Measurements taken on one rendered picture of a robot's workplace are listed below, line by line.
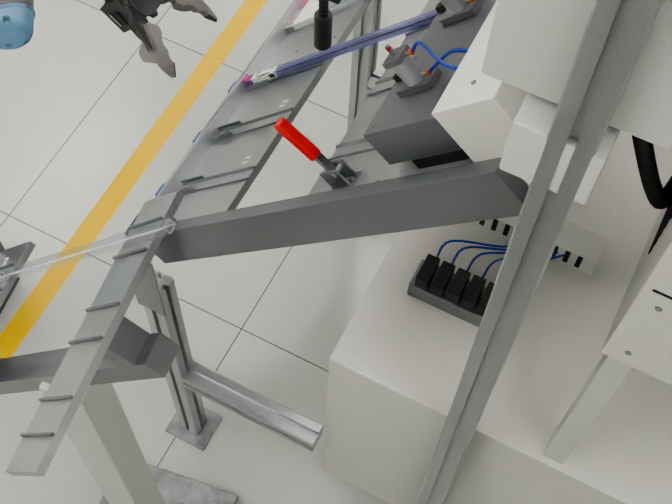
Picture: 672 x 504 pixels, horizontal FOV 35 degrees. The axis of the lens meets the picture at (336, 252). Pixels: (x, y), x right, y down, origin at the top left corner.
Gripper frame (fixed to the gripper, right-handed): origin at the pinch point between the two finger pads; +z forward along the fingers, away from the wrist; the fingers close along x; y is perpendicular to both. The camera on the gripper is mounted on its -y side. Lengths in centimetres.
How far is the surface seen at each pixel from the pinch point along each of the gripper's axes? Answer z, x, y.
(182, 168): 8.2, 19.1, -3.6
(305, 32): 9.9, -10.2, -9.6
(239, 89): 8.5, 2.2, -3.6
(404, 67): 1, 23, -62
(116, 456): 26, 59, -1
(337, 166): 7, 28, -48
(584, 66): -3, 36, -94
